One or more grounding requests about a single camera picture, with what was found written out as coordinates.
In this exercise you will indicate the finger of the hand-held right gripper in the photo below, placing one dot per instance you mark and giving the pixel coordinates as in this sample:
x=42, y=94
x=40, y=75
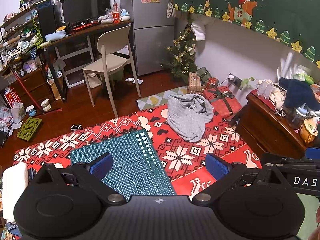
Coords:
x=313, y=153
x=290, y=160

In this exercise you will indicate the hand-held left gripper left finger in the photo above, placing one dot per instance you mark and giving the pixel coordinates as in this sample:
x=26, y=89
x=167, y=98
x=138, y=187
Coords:
x=102, y=165

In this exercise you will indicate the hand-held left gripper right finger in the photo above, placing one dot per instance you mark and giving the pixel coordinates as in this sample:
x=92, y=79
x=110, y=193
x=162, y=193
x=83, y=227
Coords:
x=216, y=166

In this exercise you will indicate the grey shirt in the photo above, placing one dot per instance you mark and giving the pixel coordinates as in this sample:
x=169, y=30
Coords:
x=187, y=120

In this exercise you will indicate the yellow cartoon jar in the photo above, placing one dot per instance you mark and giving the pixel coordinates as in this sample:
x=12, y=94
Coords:
x=307, y=131

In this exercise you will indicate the red patterned blanket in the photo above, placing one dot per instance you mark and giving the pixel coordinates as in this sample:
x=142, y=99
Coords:
x=190, y=155

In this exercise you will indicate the green cutting mat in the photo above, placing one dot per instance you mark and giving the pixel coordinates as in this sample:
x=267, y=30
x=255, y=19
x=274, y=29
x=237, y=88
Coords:
x=135, y=160

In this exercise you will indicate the brown wooden nightstand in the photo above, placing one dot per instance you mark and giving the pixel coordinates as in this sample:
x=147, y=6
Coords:
x=265, y=125

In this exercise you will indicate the white round device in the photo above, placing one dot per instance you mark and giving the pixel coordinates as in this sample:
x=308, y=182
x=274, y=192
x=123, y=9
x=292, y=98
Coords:
x=76, y=127

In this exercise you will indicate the navy blue cloth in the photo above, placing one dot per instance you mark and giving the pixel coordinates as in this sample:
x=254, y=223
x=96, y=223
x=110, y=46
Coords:
x=297, y=92

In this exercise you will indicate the red gift box green ribbon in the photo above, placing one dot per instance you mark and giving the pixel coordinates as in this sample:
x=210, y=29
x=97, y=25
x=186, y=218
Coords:
x=220, y=102

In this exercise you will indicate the green snack packet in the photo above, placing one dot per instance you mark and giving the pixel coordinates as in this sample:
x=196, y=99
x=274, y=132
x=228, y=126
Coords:
x=306, y=78

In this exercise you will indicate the lime green plastic tray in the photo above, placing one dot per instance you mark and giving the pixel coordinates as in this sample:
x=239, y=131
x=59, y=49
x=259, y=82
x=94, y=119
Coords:
x=28, y=128

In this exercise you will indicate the green checked floor mat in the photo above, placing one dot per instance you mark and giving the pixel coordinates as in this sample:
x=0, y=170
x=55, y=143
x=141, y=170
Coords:
x=155, y=100

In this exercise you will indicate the small red gift box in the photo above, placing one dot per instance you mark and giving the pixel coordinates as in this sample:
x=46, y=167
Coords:
x=212, y=82

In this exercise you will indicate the white canvas bag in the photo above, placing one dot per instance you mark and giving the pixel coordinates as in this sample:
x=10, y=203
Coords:
x=94, y=80

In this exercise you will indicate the kraft patterned gift box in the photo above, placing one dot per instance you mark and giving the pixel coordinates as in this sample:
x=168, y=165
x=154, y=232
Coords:
x=194, y=82

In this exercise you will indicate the kraft paper bag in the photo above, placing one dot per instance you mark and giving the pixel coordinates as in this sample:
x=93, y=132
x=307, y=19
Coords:
x=56, y=90

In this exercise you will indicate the green plant toy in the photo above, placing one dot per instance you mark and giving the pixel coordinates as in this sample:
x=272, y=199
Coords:
x=246, y=83

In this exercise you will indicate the blue white ceramic cup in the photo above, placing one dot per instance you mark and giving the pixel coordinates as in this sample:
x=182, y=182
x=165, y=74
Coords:
x=31, y=111

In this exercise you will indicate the crumpled white paper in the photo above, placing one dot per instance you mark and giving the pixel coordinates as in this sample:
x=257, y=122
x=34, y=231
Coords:
x=135, y=80

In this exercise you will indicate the crinkled white plastic bag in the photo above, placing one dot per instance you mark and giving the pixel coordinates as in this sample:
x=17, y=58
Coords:
x=287, y=65

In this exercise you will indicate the folded white cloth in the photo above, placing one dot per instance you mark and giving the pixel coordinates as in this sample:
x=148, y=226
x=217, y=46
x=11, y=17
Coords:
x=13, y=192

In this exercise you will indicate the plain white plastic bag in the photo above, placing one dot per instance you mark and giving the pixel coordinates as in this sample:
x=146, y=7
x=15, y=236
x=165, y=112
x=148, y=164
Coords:
x=18, y=111

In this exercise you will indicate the beige plastic chair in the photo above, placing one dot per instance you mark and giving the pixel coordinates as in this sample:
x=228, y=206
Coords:
x=110, y=63

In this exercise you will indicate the brown wooden drawer cabinet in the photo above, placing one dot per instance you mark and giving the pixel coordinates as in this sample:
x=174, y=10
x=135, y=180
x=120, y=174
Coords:
x=32, y=85

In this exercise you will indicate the printed white plastic bag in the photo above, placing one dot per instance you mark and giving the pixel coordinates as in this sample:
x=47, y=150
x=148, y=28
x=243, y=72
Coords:
x=5, y=117

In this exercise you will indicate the folded blue jeans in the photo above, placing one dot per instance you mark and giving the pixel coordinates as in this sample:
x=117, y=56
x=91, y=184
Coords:
x=12, y=227

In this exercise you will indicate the red cardboard box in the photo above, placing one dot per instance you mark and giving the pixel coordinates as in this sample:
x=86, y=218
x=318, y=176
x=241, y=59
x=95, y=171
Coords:
x=11, y=98

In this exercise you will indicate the small Christmas tree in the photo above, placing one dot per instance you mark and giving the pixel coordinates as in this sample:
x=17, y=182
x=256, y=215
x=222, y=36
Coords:
x=181, y=57

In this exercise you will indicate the silver refrigerator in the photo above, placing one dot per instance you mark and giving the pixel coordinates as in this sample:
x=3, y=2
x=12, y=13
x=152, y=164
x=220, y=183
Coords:
x=152, y=45

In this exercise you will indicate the dark wooden desk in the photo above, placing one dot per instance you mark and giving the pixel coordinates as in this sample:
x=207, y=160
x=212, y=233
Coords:
x=82, y=31

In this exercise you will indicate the light blue pouch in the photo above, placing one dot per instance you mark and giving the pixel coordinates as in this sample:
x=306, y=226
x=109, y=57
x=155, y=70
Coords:
x=56, y=36

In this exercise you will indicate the red black keyboard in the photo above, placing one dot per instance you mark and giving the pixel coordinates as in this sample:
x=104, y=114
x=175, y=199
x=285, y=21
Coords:
x=82, y=26

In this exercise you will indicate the red paper cup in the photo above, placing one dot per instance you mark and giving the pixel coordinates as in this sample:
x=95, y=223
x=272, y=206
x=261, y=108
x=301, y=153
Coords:
x=116, y=17

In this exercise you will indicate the light blue plush toy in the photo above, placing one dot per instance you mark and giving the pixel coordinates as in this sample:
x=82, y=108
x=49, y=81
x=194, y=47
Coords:
x=125, y=15

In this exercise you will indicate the black computer tower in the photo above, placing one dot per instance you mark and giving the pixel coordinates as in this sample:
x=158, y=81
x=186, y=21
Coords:
x=48, y=22

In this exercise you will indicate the black computer monitor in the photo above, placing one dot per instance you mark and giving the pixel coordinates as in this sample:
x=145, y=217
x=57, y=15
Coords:
x=85, y=8

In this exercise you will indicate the cluttered wooden shelf rack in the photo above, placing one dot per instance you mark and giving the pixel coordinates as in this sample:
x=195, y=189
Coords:
x=20, y=19

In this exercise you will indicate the green Christmas wall banner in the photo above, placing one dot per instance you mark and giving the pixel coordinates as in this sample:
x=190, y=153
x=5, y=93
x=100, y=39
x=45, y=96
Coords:
x=275, y=7

